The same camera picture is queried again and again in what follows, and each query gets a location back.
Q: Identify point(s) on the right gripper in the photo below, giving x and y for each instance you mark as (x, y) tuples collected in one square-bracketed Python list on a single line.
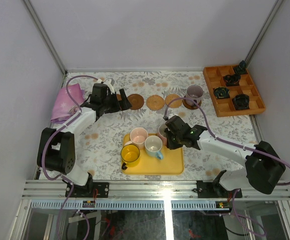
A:
[(171, 145)]

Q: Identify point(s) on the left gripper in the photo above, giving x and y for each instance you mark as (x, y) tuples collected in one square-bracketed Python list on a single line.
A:
[(117, 102)]

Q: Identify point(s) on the dark wooden coaster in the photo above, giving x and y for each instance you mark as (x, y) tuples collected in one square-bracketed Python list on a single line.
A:
[(136, 101)]

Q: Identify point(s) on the light blue mug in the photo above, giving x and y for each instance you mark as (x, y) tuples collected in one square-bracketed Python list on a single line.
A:
[(153, 147)]

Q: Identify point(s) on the woven rattan coaster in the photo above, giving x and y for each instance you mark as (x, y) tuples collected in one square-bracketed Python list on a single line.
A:
[(155, 102), (173, 100)]

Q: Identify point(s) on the purple mug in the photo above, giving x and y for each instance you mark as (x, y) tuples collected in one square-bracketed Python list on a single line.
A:
[(194, 93)]

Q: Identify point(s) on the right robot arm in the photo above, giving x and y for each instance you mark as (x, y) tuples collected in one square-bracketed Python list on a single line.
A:
[(260, 169)]

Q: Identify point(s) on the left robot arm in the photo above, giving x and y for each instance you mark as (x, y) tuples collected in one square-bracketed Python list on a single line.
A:
[(56, 154)]

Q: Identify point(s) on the yellow tray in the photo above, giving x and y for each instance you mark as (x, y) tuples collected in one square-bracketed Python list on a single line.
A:
[(171, 164)]

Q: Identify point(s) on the floral tablecloth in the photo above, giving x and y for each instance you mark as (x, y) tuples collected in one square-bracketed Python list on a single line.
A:
[(98, 147)]

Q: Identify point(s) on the light pink mug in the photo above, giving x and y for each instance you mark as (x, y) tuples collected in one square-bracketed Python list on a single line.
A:
[(138, 137)]

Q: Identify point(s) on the yellow mug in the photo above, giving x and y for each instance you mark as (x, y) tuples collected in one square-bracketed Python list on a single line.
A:
[(130, 156)]

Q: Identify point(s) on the pink snowflake cloth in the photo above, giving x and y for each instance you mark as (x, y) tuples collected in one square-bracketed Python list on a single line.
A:
[(64, 107)]

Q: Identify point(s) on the black item in box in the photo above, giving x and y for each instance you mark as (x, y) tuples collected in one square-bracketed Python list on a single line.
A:
[(232, 80), (241, 102), (221, 93)]

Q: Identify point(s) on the orange compartment box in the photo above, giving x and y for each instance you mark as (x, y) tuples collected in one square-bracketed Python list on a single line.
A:
[(224, 107)]

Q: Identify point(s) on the black item on box corner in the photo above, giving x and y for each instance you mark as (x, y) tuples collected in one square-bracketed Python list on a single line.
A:
[(240, 69)]

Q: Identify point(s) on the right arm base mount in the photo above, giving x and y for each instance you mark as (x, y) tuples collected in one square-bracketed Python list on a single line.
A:
[(207, 190)]

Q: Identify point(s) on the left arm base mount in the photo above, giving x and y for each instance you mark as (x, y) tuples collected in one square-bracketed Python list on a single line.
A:
[(97, 190)]

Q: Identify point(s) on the aluminium frame rail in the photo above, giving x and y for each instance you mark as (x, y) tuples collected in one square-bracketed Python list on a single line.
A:
[(143, 190)]

